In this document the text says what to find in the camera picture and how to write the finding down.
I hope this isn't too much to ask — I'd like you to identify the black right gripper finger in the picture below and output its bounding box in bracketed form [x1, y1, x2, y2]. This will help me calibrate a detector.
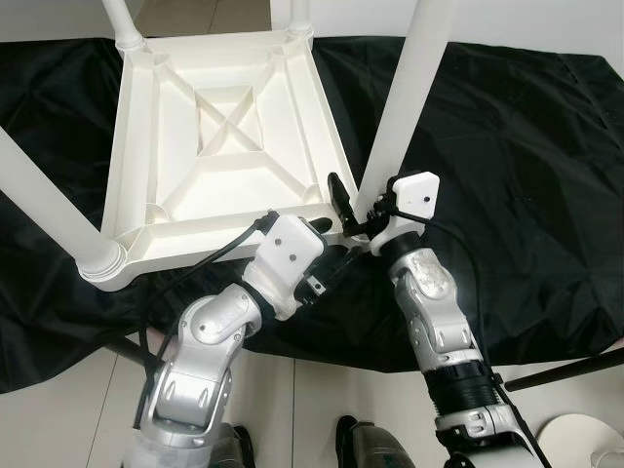
[327, 173, 360, 230]

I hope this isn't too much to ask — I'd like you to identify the white tapered plastic table leg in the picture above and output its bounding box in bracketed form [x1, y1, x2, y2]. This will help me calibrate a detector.
[285, 0, 315, 42]
[356, 0, 461, 211]
[0, 127, 128, 286]
[102, 0, 147, 52]

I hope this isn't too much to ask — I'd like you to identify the white plastic children table top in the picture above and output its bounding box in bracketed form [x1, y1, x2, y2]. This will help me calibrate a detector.
[78, 26, 357, 292]

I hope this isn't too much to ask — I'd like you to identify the black cloth table cover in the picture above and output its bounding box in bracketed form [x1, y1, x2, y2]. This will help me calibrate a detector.
[0, 34, 624, 396]

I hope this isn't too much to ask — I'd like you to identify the dark robot right foot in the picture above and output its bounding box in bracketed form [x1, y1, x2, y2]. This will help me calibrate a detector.
[334, 416, 415, 468]

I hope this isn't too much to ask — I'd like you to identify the grey robot left foot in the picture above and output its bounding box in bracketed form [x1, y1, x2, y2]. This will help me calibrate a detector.
[210, 421, 256, 468]

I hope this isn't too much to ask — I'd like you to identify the white round object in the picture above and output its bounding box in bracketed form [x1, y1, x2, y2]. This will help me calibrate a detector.
[536, 412, 624, 468]

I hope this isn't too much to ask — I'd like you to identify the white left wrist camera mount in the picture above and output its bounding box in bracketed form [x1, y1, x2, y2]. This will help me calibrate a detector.
[242, 214, 328, 321]

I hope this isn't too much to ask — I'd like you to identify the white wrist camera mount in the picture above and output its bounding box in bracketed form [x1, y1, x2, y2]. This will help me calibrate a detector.
[375, 172, 442, 256]
[242, 214, 328, 321]

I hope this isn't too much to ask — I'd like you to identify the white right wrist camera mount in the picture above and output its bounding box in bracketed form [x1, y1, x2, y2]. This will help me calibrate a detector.
[375, 172, 442, 256]

